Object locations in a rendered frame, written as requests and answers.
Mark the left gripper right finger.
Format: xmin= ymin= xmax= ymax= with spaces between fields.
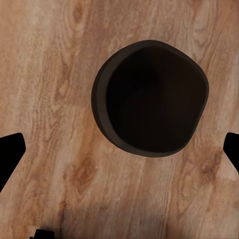
xmin=223 ymin=132 xmax=239 ymax=173

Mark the cauldron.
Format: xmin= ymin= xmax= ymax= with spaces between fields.
xmin=92 ymin=40 xmax=209 ymax=157

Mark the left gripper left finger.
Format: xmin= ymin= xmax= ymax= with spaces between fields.
xmin=0 ymin=132 xmax=26 ymax=192

